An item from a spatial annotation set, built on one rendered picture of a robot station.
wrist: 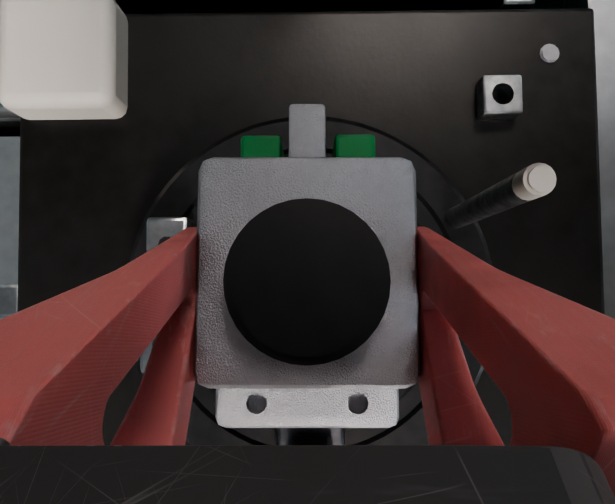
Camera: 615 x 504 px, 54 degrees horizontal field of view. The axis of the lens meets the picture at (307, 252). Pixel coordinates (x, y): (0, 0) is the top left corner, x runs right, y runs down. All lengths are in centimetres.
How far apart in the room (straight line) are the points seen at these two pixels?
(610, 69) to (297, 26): 14
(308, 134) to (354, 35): 11
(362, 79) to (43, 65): 13
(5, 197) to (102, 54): 11
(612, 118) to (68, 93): 22
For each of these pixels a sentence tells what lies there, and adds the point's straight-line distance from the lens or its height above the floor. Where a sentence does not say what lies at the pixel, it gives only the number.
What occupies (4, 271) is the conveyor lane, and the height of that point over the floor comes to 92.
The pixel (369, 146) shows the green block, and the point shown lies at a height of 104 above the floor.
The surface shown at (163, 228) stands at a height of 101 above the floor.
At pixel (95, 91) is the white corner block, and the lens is 25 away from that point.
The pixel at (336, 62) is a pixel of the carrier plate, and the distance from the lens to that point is 26.
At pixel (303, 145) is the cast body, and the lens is 16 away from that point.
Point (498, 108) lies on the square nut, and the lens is 26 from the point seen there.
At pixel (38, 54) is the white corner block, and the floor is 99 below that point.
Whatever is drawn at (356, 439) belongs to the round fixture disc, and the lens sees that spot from 24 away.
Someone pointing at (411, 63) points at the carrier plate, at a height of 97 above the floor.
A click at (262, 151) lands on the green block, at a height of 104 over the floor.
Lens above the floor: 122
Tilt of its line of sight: 87 degrees down
